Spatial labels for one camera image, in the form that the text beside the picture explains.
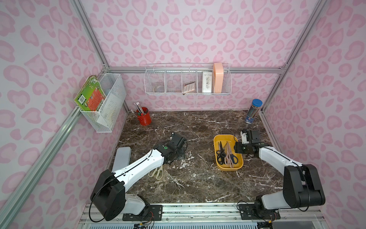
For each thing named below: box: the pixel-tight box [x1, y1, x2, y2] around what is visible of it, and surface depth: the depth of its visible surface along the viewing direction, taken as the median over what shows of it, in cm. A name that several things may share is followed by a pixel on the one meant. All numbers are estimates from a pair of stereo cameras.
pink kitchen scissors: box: [223, 141, 234, 168], surface depth 92 cm
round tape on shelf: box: [152, 85, 165, 93], surface depth 97 cm
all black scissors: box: [216, 141, 227, 165], surface depth 94 cm
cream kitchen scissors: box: [148, 165, 164, 181], surface depth 88 cm
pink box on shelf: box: [213, 62, 224, 94], surface depth 84 cm
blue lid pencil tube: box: [244, 98, 264, 125], surface depth 103 cm
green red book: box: [74, 74, 107, 112], surface depth 73 cm
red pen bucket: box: [136, 106, 152, 127], surface depth 109 cm
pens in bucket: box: [133, 101, 147, 116], surface depth 109 cm
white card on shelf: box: [202, 71, 213, 94], surface depth 95 cm
